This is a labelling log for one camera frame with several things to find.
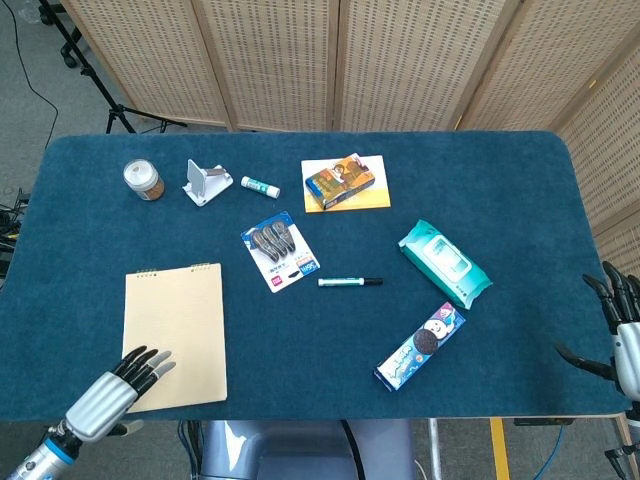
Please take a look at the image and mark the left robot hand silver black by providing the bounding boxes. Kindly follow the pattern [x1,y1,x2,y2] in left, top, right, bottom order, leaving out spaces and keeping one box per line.
[64,345,178,444]

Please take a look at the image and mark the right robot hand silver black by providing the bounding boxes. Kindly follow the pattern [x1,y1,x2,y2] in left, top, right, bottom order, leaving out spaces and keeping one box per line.
[554,260,640,402]

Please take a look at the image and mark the tan spiral notepad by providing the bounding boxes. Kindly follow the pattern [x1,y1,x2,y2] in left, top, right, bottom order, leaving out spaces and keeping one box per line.
[121,262,229,414]

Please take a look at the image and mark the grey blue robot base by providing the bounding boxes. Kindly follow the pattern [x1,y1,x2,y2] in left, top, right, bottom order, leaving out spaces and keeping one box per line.
[199,418,419,480]

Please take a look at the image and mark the teal wet wipes pack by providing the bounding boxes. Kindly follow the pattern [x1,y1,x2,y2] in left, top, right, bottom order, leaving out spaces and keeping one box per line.
[397,218,494,311]

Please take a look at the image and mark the blue cookie box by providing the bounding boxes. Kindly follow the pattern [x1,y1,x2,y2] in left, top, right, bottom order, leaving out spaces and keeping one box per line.
[373,300,467,392]

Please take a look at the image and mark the dark blue table cloth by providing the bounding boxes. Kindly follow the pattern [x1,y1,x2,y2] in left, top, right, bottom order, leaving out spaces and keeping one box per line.
[0,130,629,424]

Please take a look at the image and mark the metal table leg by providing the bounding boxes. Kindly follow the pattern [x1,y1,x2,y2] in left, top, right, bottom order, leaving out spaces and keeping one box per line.
[426,418,445,480]

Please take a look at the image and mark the small jar with white lid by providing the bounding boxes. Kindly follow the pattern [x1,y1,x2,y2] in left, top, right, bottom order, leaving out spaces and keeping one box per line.
[122,158,166,202]

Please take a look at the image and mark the correction tape blister pack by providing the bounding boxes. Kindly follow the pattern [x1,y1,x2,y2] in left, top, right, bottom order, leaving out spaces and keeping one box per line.
[240,210,322,294]

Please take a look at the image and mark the white folding phone stand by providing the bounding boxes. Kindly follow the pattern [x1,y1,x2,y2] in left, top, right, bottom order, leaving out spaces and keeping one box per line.
[181,158,235,208]

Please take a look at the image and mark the green white glue stick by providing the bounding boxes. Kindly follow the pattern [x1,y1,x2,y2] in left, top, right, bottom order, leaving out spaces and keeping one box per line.
[240,175,282,200]

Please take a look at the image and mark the green marker with black cap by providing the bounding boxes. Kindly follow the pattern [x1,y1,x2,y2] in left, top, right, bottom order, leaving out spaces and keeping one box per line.
[317,276,385,289]

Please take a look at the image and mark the black tripod stand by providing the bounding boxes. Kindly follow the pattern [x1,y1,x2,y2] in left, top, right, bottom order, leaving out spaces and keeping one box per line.
[37,0,189,135]

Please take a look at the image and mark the yellow notepad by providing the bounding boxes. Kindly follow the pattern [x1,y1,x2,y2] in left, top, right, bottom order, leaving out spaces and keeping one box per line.
[301,154,393,215]

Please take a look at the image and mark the orange blue cardboard box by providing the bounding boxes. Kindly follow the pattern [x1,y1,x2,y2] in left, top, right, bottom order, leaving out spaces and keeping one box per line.
[304,155,377,211]

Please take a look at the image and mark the wooden woven folding screen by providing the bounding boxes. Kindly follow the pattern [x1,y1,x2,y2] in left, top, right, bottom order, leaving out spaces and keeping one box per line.
[59,0,640,279]

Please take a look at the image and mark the blue cable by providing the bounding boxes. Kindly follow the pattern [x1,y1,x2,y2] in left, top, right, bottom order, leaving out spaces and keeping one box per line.
[177,419,205,480]
[528,423,577,480]

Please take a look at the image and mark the black cable bundle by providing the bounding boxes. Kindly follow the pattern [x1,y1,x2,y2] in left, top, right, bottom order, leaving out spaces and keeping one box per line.
[0,187,32,289]

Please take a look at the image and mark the thick black cable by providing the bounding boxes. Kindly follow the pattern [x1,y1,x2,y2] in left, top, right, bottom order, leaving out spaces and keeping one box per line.
[339,419,367,480]

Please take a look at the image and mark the thin black floor cable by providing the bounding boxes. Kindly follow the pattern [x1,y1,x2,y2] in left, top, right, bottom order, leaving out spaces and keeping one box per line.
[7,0,60,151]

